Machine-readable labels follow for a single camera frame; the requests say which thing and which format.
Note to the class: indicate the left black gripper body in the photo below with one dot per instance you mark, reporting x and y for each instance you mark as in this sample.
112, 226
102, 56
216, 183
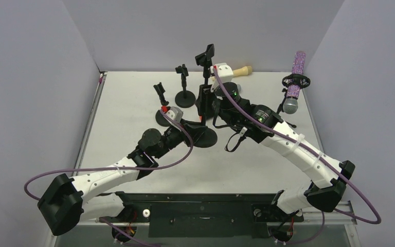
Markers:
180, 136

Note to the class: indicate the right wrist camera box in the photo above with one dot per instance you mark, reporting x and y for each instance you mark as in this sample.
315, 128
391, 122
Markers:
222, 73

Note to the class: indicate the purple glitter microphone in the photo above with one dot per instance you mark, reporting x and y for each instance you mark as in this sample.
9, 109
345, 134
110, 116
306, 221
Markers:
298, 63

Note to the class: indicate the black tripod shock-mount stand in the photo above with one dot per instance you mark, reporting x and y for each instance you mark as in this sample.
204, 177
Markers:
293, 84

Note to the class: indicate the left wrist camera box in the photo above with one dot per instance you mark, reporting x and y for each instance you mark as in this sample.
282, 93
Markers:
173, 116

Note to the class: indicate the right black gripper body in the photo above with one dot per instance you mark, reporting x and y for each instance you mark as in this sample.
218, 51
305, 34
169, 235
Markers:
203, 90

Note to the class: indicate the black round-base stand white mic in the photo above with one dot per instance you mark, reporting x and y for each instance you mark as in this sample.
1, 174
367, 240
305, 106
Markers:
164, 105

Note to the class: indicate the cream beige microphone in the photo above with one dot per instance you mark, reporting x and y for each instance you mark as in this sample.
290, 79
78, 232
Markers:
244, 71

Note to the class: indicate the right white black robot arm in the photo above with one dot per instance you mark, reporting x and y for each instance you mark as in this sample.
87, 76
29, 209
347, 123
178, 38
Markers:
328, 176

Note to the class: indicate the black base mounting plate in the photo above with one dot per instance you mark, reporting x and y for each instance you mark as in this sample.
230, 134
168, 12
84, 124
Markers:
201, 215

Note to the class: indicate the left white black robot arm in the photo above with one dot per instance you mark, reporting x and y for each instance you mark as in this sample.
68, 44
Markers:
67, 200

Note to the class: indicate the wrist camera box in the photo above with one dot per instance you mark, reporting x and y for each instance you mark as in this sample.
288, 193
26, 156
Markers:
173, 116
222, 73

